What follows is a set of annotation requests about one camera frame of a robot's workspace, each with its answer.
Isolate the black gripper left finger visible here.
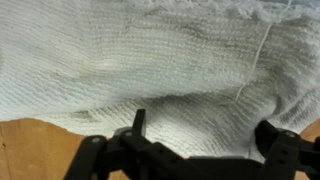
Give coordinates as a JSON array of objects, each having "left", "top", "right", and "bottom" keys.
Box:
[{"left": 120, "top": 109, "right": 199, "bottom": 180}]

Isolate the white cloth towel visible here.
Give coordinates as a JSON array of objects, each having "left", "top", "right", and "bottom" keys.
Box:
[{"left": 0, "top": 0, "right": 320, "bottom": 159}]

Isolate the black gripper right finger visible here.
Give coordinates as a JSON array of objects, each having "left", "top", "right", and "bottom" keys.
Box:
[{"left": 255, "top": 120, "right": 301, "bottom": 180}]

